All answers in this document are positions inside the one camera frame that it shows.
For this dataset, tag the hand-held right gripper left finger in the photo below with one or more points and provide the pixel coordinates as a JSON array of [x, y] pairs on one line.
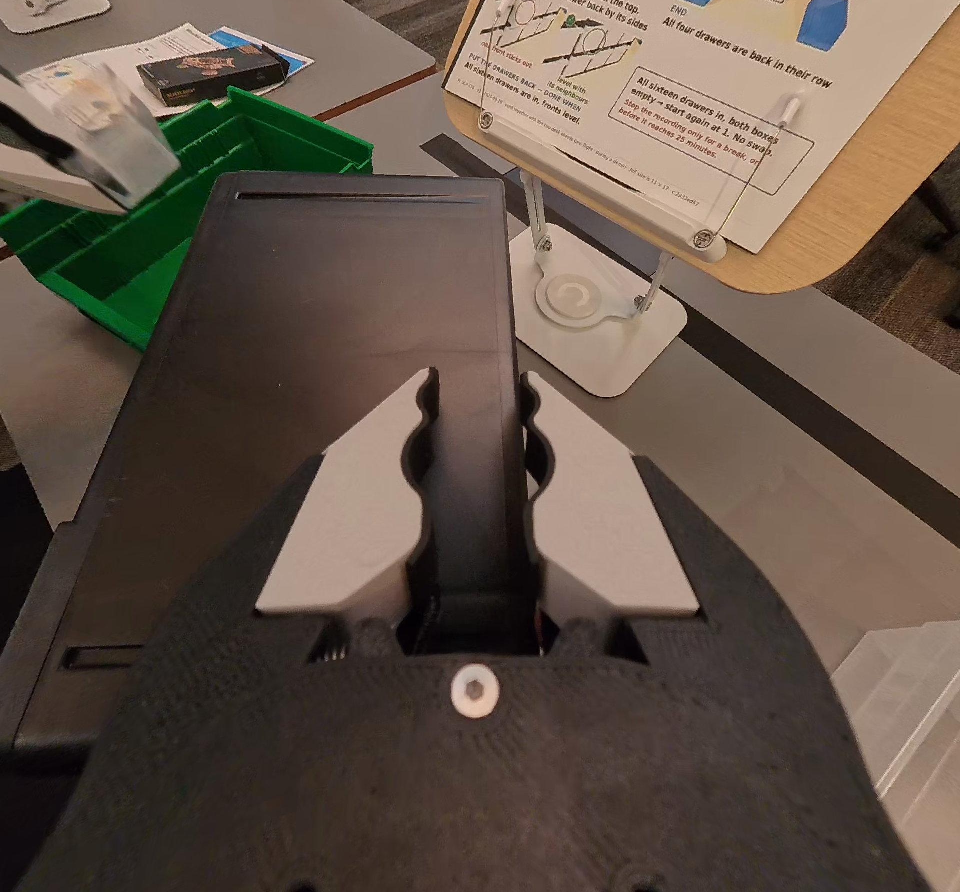
[[345, 532]]

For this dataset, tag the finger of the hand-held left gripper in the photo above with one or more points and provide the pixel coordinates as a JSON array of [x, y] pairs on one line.
[[45, 176], [7, 75]]

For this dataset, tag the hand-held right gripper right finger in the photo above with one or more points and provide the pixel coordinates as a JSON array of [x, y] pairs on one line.
[[607, 532]]

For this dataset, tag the clear plastic drawer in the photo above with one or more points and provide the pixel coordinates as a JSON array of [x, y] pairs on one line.
[[120, 135]]

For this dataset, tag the green plastic bin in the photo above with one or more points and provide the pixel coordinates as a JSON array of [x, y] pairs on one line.
[[105, 307]]

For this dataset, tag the black drawer cabinet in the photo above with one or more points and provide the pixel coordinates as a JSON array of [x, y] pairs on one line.
[[315, 337]]

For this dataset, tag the clear plastic bin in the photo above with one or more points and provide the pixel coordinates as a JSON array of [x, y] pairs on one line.
[[907, 742]]

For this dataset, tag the white printed paper sheet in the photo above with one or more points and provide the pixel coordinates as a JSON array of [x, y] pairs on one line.
[[176, 45]]

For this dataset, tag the small black box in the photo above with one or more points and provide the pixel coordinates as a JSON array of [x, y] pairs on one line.
[[217, 79]]

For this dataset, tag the blue leaflet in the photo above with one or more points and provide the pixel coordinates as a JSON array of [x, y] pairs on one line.
[[300, 61]]

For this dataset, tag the white stand ledge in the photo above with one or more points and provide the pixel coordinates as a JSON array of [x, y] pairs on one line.
[[600, 180]]

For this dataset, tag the printed instruction sheet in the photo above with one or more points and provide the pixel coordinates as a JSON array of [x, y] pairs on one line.
[[720, 45]]

